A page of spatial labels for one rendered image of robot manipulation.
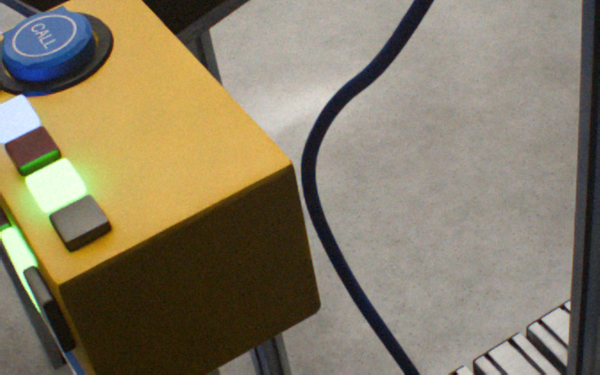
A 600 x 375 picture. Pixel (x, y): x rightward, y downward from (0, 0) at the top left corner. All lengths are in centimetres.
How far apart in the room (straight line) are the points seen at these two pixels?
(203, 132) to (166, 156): 2
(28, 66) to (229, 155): 10
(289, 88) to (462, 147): 35
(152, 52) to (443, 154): 149
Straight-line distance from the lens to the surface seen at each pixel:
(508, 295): 176
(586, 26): 99
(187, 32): 93
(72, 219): 43
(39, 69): 50
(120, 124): 47
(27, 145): 46
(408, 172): 194
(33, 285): 44
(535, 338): 162
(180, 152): 45
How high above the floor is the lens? 137
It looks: 44 degrees down
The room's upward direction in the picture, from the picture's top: 11 degrees counter-clockwise
